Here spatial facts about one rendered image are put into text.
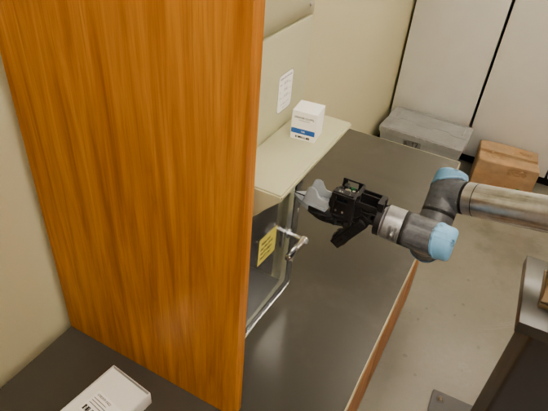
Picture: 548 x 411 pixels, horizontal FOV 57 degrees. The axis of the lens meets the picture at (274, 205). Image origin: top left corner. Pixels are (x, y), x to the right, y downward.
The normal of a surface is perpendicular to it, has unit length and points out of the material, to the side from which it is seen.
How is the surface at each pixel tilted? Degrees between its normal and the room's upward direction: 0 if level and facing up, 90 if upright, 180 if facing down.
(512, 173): 86
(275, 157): 0
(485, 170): 89
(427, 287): 0
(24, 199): 90
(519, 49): 90
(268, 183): 0
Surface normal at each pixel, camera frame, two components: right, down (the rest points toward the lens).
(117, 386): 0.07, -0.80
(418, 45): -0.47, 0.50
